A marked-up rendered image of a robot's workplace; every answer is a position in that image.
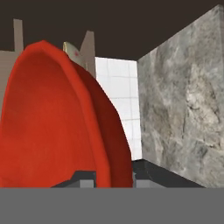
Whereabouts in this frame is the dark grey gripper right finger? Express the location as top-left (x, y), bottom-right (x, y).
top-left (131, 162), bottom-right (168, 188)

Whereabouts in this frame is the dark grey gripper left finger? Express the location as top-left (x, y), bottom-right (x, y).
top-left (51, 171), bottom-right (97, 188)

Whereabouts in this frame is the white bowl with red mark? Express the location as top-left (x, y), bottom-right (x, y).
top-left (62, 41), bottom-right (88, 71)

